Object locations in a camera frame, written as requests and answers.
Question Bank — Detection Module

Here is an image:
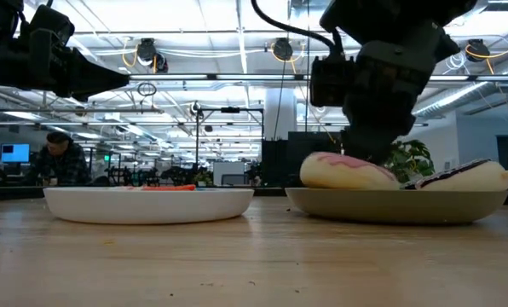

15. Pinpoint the small red toy donut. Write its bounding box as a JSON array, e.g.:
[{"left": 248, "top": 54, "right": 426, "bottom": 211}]
[{"left": 140, "top": 183, "right": 197, "bottom": 192}]

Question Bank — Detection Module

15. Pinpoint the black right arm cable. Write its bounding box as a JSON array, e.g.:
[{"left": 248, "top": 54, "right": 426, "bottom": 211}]
[{"left": 250, "top": 0, "right": 345, "bottom": 57}]

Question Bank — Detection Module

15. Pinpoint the black ceiling cable reel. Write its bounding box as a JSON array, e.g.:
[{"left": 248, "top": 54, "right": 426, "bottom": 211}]
[
  {"left": 464, "top": 38, "right": 493, "bottom": 64},
  {"left": 135, "top": 37, "right": 170, "bottom": 73},
  {"left": 272, "top": 37, "right": 296, "bottom": 62}
]

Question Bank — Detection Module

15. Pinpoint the white panel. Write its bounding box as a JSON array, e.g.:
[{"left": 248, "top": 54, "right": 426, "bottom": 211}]
[{"left": 212, "top": 161, "right": 245, "bottom": 188}]

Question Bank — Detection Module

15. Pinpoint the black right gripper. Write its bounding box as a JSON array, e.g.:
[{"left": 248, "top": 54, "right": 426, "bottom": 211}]
[{"left": 341, "top": 20, "right": 462, "bottom": 167}]

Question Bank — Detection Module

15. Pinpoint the green potted plant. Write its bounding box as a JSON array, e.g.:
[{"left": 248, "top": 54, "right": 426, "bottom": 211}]
[{"left": 384, "top": 139, "right": 436, "bottom": 185}]

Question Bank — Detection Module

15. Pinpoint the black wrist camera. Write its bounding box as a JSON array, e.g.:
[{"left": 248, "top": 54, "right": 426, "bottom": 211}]
[
  {"left": 26, "top": 3, "right": 77, "bottom": 49},
  {"left": 309, "top": 56, "right": 356, "bottom": 108}
]

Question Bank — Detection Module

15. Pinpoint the large pink iced toy donut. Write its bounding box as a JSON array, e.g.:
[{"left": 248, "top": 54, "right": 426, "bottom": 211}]
[{"left": 299, "top": 151, "right": 402, "bottom": 191}]

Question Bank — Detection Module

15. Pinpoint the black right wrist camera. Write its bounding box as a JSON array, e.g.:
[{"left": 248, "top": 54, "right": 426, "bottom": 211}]
[{"left": 309, "top": 56, "right": 356, "bottom": 108}]

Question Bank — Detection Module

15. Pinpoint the white round plate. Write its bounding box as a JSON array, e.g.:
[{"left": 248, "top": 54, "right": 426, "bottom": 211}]
[{"left": 43, "top": 185, "right": 256, "bottom": 225}]

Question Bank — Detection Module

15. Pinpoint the black computer case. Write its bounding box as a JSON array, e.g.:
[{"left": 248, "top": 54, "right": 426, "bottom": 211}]
[{"left": 261, "top": 130, "right": 345, "bottom": 188}]

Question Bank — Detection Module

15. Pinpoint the large chocolate iced toy donut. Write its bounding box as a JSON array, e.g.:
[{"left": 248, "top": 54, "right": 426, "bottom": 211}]
[{"left": 400, "top": 158, "right": 508, "bottom": 192}]

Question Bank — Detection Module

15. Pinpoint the black metal rig frame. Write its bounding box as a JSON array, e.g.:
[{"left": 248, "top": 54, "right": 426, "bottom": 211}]
[{"left": 195, "top": 106, "right": 265, "bottom": 187}]

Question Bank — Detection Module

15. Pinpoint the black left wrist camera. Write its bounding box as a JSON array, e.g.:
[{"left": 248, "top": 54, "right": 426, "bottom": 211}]
[{"left": 26, "top": 3, "right": 77, "bottom": 49}]

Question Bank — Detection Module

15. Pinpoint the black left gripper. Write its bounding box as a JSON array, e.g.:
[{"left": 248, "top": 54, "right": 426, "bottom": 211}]
[{"left": 18, "top": 41, "right": 131, "bottom": 103}]

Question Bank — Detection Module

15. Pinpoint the lit computer monitor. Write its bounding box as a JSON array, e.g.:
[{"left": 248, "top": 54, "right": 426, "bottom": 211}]
[{"left": 0, "top": 142, "right": 31, "bottom": 165}]

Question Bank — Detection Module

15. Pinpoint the olive green round plate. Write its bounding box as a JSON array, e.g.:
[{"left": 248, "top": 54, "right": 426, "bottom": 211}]
[{"left": 284, "top": 187, "right": 508, "bottom": 226}]

